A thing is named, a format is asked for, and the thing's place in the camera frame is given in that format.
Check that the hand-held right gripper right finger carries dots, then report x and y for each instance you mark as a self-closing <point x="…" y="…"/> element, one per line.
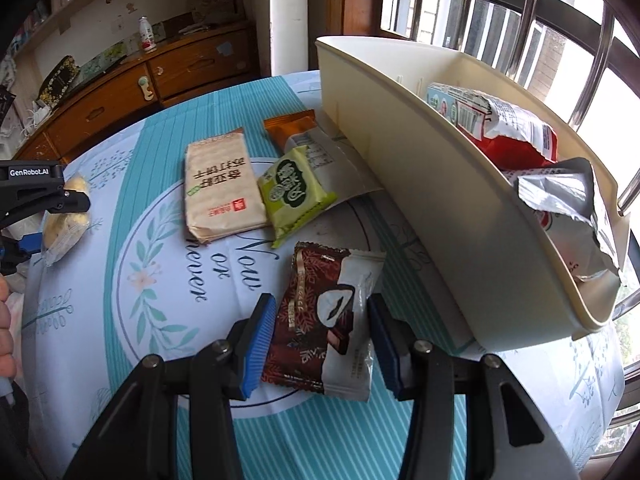
<point x="385" y="345"/>

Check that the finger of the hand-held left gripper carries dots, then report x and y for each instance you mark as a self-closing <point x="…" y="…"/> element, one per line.
<point x="27" y="245"/>
<point x="55" y="200"/>

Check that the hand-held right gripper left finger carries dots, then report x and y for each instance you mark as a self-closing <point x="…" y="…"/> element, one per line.
<point x="257" y="345"/>

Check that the small clear pastry packet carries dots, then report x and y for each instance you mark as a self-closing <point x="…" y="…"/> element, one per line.
<point x="65" y="230"/>

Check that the brown white chocolate packet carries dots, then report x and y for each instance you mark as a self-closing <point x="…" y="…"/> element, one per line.
<point x="310" y="320"/>

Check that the cream plastic bin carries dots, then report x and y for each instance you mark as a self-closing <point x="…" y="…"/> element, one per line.
<point x="450" y="210"/>

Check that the red snack packet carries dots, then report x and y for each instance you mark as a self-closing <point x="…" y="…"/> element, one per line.
<point x="505" y="152"/>

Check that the silver white snack packet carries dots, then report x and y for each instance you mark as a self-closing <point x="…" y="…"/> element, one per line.
<point x="560" y="195"/>

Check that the white red-edged snack packet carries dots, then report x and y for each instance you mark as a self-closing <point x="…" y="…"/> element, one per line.
<point x="515" y="120"/>

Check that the person's left hand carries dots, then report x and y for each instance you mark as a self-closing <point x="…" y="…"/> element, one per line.
<point x="6" y="340"/>

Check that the teal leaf-print tablecloth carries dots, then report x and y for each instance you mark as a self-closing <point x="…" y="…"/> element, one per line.
<point x="150" y="185"/>

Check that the black patterned pouch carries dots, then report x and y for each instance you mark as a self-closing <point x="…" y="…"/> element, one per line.
<point x="57" y="80"/>

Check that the floral printed box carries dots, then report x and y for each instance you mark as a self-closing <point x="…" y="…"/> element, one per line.
<point x="105" y="60"/>

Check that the small cartoon sticker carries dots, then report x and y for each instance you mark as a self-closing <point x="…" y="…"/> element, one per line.
<point x="145" y="87"/>

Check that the small green snack packet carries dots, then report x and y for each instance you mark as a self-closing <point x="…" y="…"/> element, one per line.
<point x="292" y="195"/>

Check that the beige cracker packet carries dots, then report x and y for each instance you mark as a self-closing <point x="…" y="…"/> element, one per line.
<point x="220" y="185"/>

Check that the white red bottle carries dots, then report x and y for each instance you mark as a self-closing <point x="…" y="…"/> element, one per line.
<point x="147" y="35"/>

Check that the wooden drawer cabinet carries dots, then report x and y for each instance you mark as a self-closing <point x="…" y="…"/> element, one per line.
<point x="200" y="70"/>

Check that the orange white snack packet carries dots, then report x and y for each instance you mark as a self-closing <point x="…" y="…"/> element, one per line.
<point x="290" y="127"/>

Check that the white curtain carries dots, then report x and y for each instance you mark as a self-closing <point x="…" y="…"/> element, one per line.
<point x="295" y="20"/>

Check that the white wall shelf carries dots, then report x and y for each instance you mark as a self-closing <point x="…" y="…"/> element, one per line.
<point x="65" y="15"/>

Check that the wooden window frame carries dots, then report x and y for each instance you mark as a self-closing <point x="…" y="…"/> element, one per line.
<point x="355" y="10"/>

